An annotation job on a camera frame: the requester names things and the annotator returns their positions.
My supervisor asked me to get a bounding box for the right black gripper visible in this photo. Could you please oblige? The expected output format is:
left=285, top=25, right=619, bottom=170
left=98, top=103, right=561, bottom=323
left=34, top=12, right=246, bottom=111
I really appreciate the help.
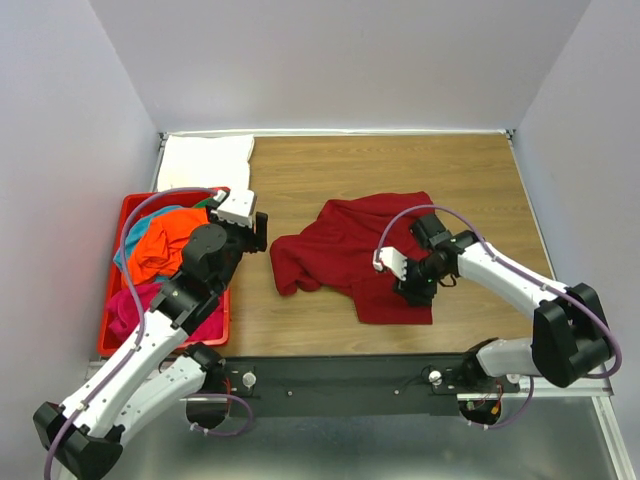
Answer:
left=391, top=255, right=448, bottom=308

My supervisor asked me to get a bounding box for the dark red t shirt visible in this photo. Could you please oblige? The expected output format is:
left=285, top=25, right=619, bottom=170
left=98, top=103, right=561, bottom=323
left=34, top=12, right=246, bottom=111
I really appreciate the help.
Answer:
left=270, top=192, right=433, bottom=325

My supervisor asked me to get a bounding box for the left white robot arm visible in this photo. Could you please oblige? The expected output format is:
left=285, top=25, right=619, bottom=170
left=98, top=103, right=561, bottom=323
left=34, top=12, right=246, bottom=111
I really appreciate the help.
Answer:
left=33, top=210, right=268, bottom=479

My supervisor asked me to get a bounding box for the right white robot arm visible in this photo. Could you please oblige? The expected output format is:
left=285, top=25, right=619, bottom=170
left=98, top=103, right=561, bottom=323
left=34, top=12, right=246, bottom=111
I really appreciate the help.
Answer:
left=374, top=213, right=620, bottom=392

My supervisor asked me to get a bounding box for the green t shirt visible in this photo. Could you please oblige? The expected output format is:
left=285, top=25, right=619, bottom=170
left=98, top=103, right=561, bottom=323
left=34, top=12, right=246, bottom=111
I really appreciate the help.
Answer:
left=193, top=197, right=213, bottom=209

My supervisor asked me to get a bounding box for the folded white t shirt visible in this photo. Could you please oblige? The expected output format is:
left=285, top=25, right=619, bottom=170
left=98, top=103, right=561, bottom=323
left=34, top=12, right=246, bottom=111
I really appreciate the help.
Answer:
left=156, top=135, right=255, bottom=191

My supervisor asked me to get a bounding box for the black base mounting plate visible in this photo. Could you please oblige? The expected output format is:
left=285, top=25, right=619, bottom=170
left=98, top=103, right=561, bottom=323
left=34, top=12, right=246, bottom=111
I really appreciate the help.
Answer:
left=197, top=353, right=520, bottom=417

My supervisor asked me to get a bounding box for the orange t shirt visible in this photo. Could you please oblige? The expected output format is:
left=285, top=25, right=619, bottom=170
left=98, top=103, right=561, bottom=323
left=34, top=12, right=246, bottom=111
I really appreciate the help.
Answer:
left=121, top=207, right=208, bottom=288

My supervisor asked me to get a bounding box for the teal t shirt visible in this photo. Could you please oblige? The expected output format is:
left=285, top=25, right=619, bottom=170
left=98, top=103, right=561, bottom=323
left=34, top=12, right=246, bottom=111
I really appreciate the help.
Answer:
left=113, top=205, right=180, bottom=271

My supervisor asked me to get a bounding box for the magenta t shirt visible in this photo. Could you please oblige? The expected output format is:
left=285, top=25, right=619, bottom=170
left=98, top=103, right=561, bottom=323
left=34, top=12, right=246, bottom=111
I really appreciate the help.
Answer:
left=99, top=282, right=229, bottom=351

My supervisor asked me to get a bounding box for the red plastic bin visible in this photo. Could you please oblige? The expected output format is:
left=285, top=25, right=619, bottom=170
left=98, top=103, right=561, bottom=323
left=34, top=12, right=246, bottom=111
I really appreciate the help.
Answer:
left=97, top=191, right=209, bottom=356

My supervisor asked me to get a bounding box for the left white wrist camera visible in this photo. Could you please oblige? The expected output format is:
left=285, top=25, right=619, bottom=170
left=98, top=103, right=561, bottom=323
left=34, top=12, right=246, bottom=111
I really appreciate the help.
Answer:
left=208, top=189, right=257, bottom=228

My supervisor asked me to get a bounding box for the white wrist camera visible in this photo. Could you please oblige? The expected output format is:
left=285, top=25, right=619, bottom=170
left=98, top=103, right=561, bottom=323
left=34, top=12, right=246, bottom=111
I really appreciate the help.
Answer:
left=372, top=247, right=408, bottom=281
left=208, top=189, right=257, bottom=228

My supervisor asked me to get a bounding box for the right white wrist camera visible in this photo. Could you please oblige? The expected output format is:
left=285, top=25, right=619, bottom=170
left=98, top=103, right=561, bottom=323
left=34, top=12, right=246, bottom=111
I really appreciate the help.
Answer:
left=372, top=247, right=408, bottom=281

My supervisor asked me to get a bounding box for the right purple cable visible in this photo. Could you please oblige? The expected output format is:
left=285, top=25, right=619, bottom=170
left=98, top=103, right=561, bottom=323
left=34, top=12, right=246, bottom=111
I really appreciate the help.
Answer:
left=374, top=203, right=624, bottom=431

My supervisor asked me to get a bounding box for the aluminium frame rail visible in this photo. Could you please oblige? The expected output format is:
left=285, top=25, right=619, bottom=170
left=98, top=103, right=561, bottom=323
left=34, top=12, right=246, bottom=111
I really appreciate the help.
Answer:
left=84, top=358, right=613, bottom=401

